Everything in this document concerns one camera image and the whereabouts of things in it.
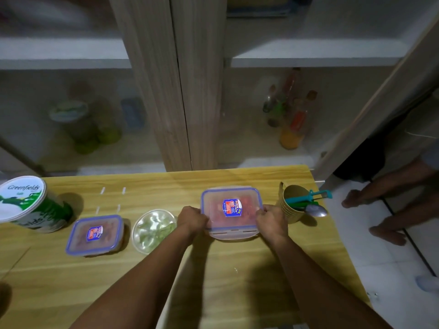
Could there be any wooden glass-door cabinet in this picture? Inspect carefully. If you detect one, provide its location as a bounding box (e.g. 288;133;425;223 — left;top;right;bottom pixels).
0;0;439;182

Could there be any white and green tub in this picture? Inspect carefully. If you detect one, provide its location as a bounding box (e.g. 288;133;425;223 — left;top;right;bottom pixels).
0;175;73;233

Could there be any teal peeler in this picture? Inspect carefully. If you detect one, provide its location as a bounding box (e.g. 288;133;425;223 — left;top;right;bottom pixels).
285;190;333;208

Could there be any orange liquid bottle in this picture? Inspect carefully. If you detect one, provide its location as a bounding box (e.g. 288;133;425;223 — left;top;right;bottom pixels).
279;109;308;150

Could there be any person's left hand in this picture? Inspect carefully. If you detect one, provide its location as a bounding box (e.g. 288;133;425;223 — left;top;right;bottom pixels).
177;206;210;241

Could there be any blue box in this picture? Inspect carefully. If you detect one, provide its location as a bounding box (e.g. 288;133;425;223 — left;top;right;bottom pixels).
121;96;145;131

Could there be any small blue-rimmed food container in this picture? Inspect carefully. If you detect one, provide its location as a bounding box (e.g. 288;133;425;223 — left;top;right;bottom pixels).
65;215;124;257

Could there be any person's left forearm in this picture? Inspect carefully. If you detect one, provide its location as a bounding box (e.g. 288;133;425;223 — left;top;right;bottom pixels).
69;225;199;329

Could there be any person's right forearm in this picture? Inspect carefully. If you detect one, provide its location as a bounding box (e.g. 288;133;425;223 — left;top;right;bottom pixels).
265;233;395;329

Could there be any large blue-rimmed food container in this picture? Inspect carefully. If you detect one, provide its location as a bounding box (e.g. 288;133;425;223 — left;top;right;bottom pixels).
201;187;263;241

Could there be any white-lidded green jar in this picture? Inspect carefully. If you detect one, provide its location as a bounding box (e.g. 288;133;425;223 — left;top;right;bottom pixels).
48;100;90;142

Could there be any green glass bottle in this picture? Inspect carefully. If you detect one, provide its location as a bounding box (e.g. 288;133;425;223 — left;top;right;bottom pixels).
263;85;286;128

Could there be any round clear plastic container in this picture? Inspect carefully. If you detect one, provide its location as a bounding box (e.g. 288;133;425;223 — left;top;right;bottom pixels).
132;209;177;255

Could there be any metal spoon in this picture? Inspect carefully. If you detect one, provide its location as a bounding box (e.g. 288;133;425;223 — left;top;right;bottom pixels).
305;204;328;218

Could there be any gold metal cup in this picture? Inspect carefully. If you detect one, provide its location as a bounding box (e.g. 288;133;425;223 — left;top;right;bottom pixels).
278;182;311;225

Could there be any person's right hand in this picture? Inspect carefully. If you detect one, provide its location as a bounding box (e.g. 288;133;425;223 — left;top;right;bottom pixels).
255;204;289;241

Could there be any clear red-label bottle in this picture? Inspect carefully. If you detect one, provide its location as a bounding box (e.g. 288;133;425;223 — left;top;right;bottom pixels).
284;67;305;101

